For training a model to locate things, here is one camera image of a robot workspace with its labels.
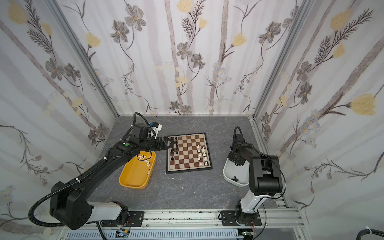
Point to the white slotted cable duct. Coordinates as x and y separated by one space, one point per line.
190 234

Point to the white plastic tray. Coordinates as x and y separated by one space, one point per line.
230 171

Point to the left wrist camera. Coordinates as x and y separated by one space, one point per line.
156 126

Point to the aluminium mounting rail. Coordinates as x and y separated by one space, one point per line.
208 219

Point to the yellow plastic tray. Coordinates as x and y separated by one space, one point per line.
136 174

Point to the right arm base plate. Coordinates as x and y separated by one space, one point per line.
239 219

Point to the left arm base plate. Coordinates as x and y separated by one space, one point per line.
132 219

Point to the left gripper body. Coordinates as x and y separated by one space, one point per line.
165 143

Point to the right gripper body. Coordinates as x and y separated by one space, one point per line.
235 159

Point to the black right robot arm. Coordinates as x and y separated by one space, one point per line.
265 178

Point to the brown folding chess board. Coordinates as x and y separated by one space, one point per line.
188 153

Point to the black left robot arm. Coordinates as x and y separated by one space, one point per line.
71 207

